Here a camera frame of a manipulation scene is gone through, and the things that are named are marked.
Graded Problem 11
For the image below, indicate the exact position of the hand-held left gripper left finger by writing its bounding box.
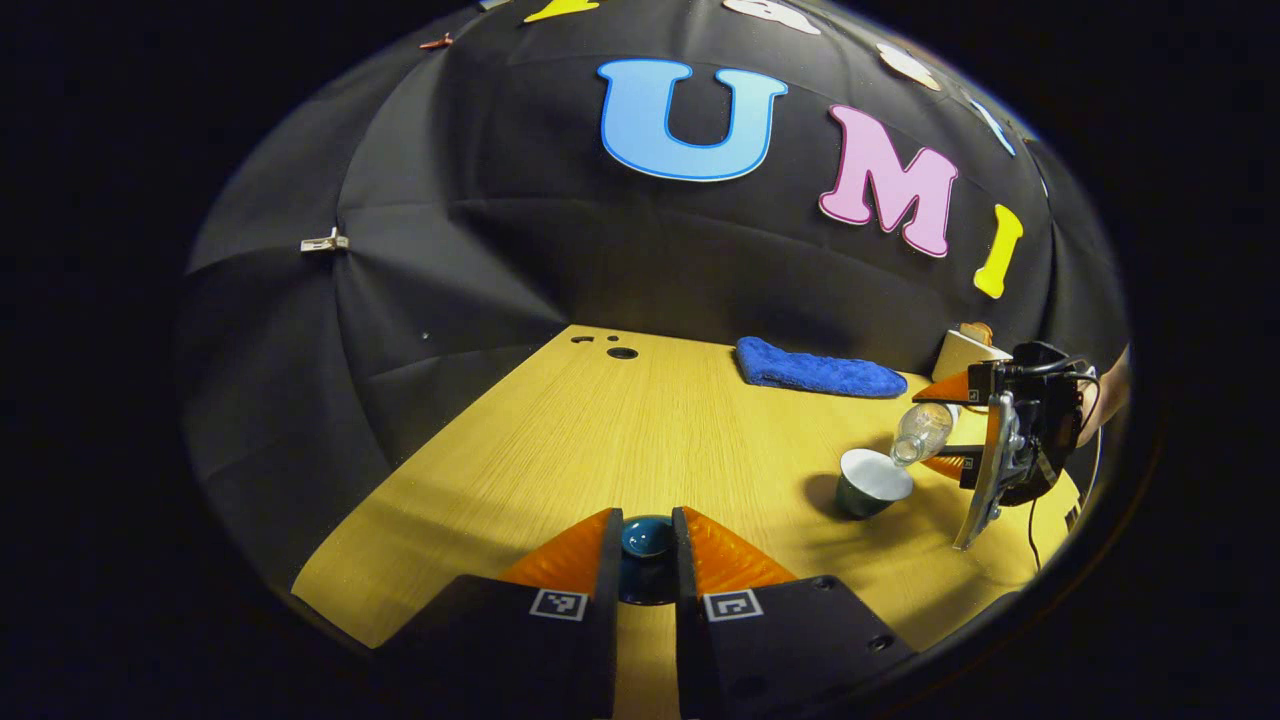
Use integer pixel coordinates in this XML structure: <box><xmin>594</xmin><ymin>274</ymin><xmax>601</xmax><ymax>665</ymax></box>
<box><xmin>375</xmin><ymin>507</ymin><xmax>627</xmax><ymax>720</ymax></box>

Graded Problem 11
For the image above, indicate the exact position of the clear plastic water bottle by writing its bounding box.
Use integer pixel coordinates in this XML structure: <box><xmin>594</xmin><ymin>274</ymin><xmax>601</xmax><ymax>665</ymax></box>
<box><xmin>890</xmin><ymin>400</ymin><xmax>962</xmax><ymax>469</ymax></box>

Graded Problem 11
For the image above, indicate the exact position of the blue towel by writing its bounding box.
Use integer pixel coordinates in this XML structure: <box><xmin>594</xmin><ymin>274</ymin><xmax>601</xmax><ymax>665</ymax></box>
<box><xmin>735</xmin><ymin>336</ymin><xmax>910</xmax><ymax>400</ymax></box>

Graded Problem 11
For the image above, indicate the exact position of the black backdrop cloth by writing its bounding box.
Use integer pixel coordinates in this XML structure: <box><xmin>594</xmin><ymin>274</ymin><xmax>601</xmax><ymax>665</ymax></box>
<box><xmin>175</xmin><ymin>0</ymin><xmax>1131</xmax><ymax>601</ymax></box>

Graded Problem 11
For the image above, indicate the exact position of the teal teacup lid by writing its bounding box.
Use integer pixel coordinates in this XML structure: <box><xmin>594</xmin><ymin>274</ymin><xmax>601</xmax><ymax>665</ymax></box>
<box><xmin>618</xmin><ymin>515</ymin><xmax>677</xmax><ymax>607</ymax></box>

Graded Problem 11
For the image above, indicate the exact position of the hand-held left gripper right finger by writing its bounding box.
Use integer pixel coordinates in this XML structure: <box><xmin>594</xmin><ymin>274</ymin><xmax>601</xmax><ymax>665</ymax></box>
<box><xmin>671</xmin><ymin>506</ymin><xmax>917</xmax><ymax>720</ymax></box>

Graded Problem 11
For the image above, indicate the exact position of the white toaster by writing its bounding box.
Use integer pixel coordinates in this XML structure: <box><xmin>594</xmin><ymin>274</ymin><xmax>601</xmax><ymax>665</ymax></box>
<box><xmin>932</xmin><ymin>329</ymin><xmax>1013</xmax><ymax>384</ymax></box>

